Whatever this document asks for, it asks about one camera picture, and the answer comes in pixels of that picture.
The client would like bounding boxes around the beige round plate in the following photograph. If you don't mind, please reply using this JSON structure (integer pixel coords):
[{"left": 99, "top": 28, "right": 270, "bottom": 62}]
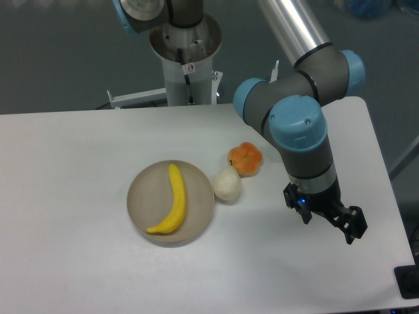
[{"left": 126, "top": 160, "right": 215, "bottom": 247}]

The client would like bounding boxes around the orange bell pepper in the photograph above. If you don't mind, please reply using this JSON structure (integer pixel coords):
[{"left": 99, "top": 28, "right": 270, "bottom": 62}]
[{"left": 227, "top": 142, "right": 263, "bottom": 177}]

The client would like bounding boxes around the black box at edge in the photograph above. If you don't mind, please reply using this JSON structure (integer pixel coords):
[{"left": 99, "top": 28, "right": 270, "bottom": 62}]
[{"left": 394, "top": 265, "right": 418, "bottom": 300}]

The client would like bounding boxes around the white metal post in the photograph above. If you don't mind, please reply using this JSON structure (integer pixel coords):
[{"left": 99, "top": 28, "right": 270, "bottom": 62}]
[{"left": 270, "top": 60, "right": 280, "bottom": 83}]

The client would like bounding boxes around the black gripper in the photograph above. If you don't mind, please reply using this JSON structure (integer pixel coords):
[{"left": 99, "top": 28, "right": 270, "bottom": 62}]
[{"left": 283, "top": 178, "right": 368, "bottom": 245}]

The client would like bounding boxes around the yellow banana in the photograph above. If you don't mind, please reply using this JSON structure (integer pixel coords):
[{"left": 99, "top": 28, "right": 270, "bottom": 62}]
[{"left": 146, "top": 163, "right": 187, "bottom": 234}]

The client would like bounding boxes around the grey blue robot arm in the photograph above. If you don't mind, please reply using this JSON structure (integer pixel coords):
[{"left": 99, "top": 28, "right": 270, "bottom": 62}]
[{"left": 113, "top": 1, "right": 367, "bottom": 243}]

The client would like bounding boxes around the white metal bracket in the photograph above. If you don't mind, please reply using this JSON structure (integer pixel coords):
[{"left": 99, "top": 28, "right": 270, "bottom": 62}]
[{"left": 107, "top": 88, "right": 167, "bottom": 109}]

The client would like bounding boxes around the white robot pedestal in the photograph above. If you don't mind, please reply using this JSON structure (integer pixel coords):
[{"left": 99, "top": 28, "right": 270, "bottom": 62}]
[{"left": 150, "top": 14, "right": 222, "bottom": 107}]

